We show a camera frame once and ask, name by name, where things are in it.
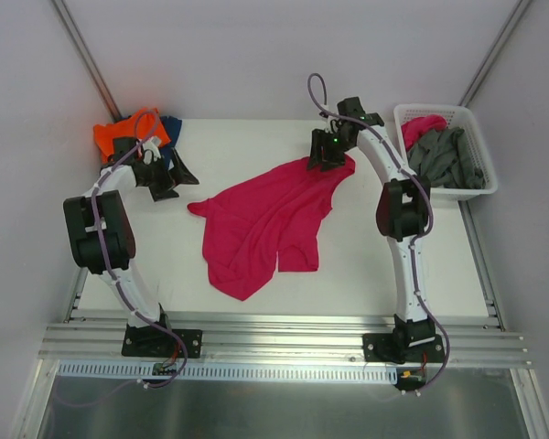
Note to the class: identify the aluminium mounting rail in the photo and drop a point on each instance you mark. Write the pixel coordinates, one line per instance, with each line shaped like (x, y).
(309, 340)

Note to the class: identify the corner metal post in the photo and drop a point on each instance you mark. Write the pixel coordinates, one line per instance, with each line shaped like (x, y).
(495, 51)
(73, 32)

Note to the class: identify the white plastic laundry basket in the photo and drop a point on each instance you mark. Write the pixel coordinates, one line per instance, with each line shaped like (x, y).
(457, 117)

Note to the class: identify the folded blue t shirt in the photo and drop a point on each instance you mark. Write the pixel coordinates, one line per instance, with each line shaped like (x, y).
(172, 126)

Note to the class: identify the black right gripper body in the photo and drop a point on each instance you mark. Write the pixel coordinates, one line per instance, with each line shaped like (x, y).
(325, 149)

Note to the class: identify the magenta t shirt in basket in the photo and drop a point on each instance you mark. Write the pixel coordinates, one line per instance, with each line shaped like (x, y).
(416, 128)

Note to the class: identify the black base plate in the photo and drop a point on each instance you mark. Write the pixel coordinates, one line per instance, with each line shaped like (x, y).
(383, 347)
(147, 342)

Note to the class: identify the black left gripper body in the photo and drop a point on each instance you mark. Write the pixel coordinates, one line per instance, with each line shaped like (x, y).
(166, 176)

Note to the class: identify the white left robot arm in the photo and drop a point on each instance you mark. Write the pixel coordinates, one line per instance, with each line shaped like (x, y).
(100, 233)

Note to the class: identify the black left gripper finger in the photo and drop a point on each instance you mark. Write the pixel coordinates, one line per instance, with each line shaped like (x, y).
(179, 171)
(160, 192)

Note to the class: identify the grey t shirts in basket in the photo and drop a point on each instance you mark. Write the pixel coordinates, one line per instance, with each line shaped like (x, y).
(443, 157)

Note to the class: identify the left corner metal post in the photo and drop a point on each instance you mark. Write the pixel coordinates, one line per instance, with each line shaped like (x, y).
(73, 32)

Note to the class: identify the right corner metal post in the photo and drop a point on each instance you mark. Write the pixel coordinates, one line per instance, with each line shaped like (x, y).
(495, 51)

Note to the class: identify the folded orange t shirt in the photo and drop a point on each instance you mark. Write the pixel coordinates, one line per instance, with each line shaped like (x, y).
(141, 123)

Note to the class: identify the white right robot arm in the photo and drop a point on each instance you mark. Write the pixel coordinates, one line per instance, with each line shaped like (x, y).
(403, 215)

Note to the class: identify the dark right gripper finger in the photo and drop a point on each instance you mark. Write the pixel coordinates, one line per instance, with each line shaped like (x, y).
(316, 149)
(332, 162)

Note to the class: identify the magenta t shirt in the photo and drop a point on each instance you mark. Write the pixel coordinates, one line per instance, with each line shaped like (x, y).
(416, 128)
(267, 224)

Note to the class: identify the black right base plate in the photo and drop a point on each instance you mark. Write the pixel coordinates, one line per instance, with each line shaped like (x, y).
(383, 347)

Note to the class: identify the white slotted cable duct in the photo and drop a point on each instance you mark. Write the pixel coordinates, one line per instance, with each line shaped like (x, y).
(147, 370)

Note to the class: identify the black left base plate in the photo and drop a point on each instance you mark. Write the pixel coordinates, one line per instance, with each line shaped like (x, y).
(147, 342)

